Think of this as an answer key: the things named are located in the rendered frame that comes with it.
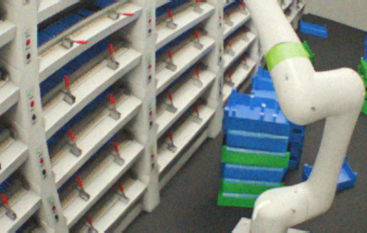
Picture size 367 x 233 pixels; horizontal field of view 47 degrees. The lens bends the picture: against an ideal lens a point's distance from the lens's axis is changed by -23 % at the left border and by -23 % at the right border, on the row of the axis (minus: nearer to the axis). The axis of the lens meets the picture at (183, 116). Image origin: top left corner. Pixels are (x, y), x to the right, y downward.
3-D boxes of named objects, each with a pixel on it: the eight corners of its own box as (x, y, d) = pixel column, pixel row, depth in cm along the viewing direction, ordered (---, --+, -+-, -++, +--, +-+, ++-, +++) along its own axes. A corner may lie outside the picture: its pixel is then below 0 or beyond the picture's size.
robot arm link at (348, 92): (333, 215, 142) (376, 84, 108) (294, 232, 138) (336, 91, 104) (321, 191, 151) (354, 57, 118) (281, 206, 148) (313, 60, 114)
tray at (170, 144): (213, 116, 271) (221, 95, 263) (155, 180, 224) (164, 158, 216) (177, 97, 275) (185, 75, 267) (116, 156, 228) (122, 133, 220)
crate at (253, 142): (293, 128, 222) (295, 113, 218) (289, 153, 205) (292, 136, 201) (230, 120, 228) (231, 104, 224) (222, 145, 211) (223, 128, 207)
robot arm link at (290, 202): (297, 241, 141) (311, 202, 130) (253, 256, 137) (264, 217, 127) (284, 218, 151) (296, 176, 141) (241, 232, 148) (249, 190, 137)
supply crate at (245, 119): (295, 113, 218) (296, 96, 214) (292, 136, 201) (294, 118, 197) (231, 104, 224) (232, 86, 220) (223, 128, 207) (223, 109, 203)
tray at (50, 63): (139, 17, 179) (147, -4, 173) (36, 86, 131) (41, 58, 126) (99, 1, 183) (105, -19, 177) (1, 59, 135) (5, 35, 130)
